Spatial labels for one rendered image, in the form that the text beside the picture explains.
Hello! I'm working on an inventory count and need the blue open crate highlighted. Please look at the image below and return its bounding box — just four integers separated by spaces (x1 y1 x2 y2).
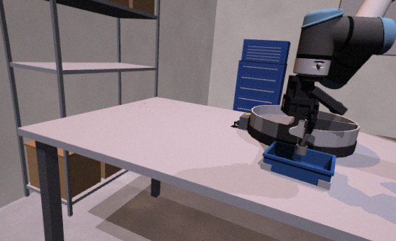
261 141 336 190

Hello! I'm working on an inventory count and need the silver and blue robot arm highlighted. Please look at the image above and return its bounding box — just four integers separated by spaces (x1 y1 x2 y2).
293 0 396 115

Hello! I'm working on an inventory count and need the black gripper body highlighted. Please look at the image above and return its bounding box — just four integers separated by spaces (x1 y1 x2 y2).
281 75 323 118

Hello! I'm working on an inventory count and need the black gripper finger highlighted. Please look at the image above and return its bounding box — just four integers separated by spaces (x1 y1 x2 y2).
285 118 301 144
289 106 318 146

